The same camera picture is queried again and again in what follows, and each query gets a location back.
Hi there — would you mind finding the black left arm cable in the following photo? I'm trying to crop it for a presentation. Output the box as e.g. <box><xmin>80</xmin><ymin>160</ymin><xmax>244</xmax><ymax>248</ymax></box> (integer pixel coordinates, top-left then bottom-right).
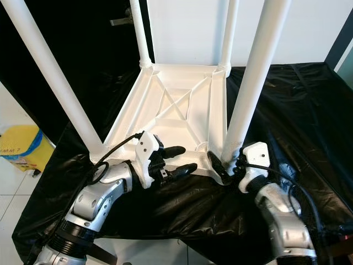
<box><xmin>33</xmin><ymin>132</ymin><xmax>143</xmax><ymax>260</ymax></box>

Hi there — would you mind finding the black door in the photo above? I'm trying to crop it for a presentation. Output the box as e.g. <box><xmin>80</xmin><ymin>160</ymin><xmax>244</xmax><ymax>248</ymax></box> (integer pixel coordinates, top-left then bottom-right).
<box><xmin>0</xmin><ymin>0</ymin><xmax>152</xmax><ymax>144</ymax></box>

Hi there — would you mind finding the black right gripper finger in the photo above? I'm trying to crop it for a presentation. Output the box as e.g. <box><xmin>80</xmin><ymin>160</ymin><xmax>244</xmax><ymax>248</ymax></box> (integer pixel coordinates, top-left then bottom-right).
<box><xmin>207</xmin><ymin>151</ymin><xmax>231</xmax><ymax>185</ymax></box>

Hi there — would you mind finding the metal lever door handle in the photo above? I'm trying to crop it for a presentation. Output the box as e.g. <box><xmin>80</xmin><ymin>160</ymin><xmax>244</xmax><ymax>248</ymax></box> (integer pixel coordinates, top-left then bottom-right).
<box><xmin>110</xmin><ymin>7</ymin><xmax>136</xmax><ymax>27</ymax></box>

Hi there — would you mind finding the white plastic table leg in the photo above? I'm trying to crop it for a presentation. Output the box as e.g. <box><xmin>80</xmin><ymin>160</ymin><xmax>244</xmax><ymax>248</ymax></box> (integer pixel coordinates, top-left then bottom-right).
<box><xmin>223</xmin><ymin>0</ymin><xmax>292</xmax><ymax>166</ymax></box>
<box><xmin>218</xmin><ymin>0</ymin><xmax>239</xmax><ymax>71</ymax></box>
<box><xmin>130</xmin><ymin>0</ymin><xmax>153</xmax><ymax>68</ymax></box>
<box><xmin>0</xmin><ymin>0</ymin><xmax>105</xmax><ymax>161</ymax></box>

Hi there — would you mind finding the black shiny tablecloth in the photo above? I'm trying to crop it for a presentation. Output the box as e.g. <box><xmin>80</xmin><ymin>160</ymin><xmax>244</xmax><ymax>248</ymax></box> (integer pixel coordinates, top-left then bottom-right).
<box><xmin>11</xmin><ymin>62</ymin><xmax>353</xmax><ymax>265</ymax></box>

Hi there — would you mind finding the yellow bag with blue band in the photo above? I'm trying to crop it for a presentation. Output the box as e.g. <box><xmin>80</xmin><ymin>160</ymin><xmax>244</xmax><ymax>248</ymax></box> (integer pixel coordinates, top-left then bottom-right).
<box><xmin>0</xmin><ymin>124</ymin><xmax>56</xmax><ymax>173</ymax></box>

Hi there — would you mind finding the dark grey door frame post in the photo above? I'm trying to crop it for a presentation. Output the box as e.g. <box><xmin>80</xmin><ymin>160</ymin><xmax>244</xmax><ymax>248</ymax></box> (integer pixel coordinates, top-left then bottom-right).
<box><xmin>325</xmin><ymin>25</ymin><xmax>353</xmax><ymax>70</ymax></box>

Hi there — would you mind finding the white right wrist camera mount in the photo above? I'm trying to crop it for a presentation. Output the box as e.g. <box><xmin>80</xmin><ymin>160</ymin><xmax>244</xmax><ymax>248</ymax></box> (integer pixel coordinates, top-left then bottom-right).
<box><xmin>238</xmin><ymin>142</ymin><xmax>271</xmax><ymax>193</ymax></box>

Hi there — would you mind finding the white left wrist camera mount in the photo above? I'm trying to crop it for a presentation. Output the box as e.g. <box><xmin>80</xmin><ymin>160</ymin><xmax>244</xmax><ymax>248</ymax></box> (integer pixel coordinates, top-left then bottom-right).
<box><xmin>135</xmin><ymin>131</ymin><xmax>163</xmax><ymax>189</ymax></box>

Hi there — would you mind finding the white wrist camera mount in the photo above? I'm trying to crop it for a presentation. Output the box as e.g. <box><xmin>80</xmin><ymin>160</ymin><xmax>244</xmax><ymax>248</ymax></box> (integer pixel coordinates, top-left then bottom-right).
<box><xmin>238</xmin><ymin>142</ymin><xmax>271</xmax><ymax>193</ymax></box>
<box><xmin>135</xmin><ymin>131</ymin><xmax>163</xmax><ymax>189</ymax></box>

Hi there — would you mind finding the brown wooden table brace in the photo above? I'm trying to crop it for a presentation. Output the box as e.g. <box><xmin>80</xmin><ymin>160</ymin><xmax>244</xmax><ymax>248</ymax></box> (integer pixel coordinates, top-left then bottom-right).
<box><xmin>91</xmin><ymin>243</ymin><xmax>117</xmax><ymax>265</ymax></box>

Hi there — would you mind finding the white plastic table top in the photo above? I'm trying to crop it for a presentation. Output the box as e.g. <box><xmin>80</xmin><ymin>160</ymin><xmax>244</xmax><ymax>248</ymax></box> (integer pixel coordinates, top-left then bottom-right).
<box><xmin>91</xmin><ymin>62</ymin><xmax>240</xmax><ymax>183</ymax></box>

